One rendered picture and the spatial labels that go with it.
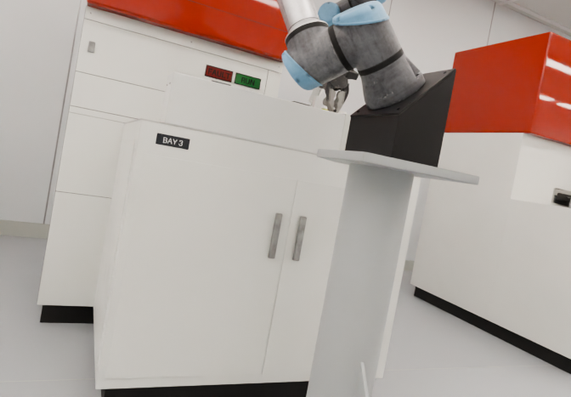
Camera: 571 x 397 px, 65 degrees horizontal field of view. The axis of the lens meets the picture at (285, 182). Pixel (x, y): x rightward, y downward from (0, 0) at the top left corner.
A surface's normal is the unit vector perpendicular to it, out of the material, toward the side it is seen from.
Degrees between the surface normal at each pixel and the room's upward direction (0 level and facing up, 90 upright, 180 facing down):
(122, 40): 90
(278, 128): 90
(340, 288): 90
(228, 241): 90
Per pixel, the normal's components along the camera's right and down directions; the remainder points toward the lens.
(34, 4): 0.40, 0.11
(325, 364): -0.73, -0.11
